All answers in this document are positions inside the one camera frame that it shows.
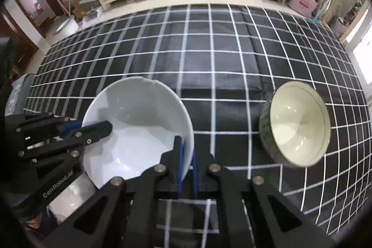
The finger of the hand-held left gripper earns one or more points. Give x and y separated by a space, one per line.
97 131
37 124

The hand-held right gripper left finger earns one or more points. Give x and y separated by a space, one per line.
139 192

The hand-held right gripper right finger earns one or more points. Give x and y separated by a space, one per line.
244 201

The light blue bowl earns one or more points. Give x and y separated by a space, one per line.
139 108

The grey sofa with lace cover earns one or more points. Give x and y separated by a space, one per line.
20 94

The green bowl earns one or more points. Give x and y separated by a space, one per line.
299 120

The white bucket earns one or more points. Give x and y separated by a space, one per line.
65 27

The grey dustpan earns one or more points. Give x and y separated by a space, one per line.
92 14

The pink gift bag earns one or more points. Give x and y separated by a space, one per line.
303 4

